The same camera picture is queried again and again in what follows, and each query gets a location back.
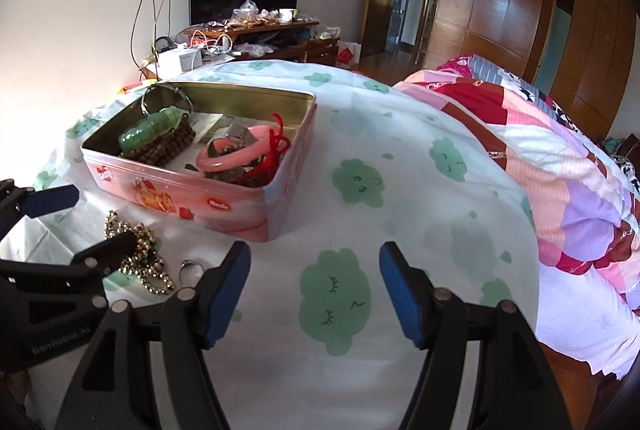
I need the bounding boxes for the clear glass bangle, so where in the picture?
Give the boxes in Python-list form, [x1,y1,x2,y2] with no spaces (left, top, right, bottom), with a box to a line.
[140,83,194,117]

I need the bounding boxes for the red gift bag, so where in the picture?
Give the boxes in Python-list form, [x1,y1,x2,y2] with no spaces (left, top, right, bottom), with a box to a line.
[335,41,361,69]

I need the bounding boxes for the paper booklet in tin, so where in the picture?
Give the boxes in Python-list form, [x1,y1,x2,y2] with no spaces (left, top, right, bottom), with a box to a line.
[165,112,250,173]

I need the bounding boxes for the wooden TV cabinet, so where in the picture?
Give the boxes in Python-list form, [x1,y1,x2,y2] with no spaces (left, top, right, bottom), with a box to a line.
[140,20,341,80]

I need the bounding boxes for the pink bangle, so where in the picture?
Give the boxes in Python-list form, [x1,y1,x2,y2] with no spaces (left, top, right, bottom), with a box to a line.
[196,124,274,173]

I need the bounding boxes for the hanging power cables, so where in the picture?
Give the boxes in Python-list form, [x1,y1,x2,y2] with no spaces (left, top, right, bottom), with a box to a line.
[130,0,177,71]

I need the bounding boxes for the gold bead bracelet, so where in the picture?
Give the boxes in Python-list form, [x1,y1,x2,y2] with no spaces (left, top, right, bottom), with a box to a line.
[103,210,177,297]

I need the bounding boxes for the brown wooden bead mala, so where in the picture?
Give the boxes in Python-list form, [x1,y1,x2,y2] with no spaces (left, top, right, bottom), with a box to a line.
[119,115,195,168]

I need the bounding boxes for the green jade bangle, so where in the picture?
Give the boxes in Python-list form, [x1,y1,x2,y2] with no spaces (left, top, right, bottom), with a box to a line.
[118,106,186,151]

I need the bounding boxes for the wooden headboard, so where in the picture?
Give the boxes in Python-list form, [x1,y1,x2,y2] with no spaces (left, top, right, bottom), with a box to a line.
[604,134,640,172]

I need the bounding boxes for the pink patchwork quilt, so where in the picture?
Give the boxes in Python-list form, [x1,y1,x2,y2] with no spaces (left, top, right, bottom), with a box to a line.
[394,55,639,378]

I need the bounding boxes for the white box appliance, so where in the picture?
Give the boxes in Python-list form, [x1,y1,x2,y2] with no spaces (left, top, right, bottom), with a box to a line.
[157,47,203,78]

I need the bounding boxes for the red knotted cord charm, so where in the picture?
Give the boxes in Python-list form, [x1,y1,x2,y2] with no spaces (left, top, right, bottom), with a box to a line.
[236,112,292,187]

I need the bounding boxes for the pink rectangular tin box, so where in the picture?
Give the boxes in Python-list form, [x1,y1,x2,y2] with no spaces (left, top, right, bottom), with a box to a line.
[81,82,317,242]

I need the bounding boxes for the black television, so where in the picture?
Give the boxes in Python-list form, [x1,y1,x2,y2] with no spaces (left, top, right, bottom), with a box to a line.
[189,0,298,26]

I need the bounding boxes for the white cloud print sheet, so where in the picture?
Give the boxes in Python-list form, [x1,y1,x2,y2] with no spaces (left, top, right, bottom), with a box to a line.
[1,61,539,429]

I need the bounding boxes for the wooden wardrobe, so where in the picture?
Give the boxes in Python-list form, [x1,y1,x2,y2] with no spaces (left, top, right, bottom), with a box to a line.
[418,0,638,142]

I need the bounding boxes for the silver ring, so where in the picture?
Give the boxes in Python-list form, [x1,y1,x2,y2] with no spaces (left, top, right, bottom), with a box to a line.
[178,259,206,288]

